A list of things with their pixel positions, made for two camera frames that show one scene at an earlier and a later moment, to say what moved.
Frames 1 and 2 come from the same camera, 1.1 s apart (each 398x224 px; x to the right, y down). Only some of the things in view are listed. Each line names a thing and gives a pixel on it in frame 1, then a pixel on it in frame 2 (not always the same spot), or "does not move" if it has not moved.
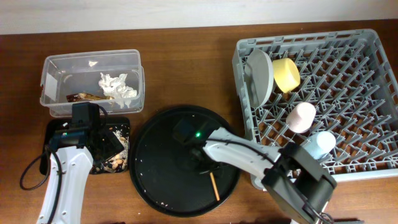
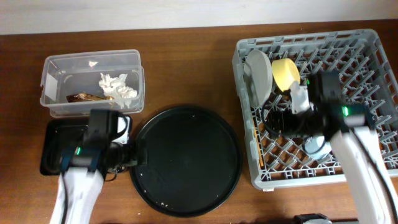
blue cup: [320, 144] does not move
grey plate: [259, 77] does not move
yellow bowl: [286, 74] does not move
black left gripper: [112, 144] -> [132, 160]
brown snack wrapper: [81, 96] does not move
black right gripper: [209, 169] -> [284, 114]
